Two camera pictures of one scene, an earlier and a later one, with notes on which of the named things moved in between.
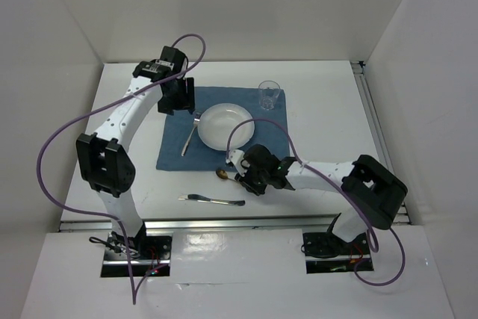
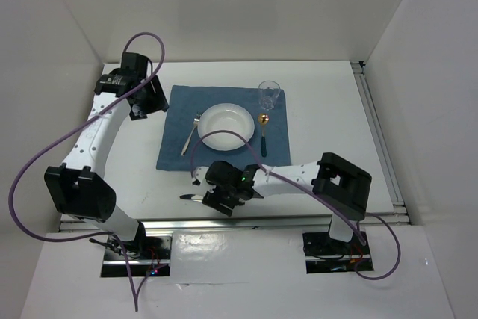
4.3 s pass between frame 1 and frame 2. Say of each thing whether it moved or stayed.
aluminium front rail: stayed
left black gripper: moved
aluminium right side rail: stayed
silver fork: stayed
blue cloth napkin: stayed
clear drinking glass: stayed
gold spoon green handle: moved
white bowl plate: stayed
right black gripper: moved
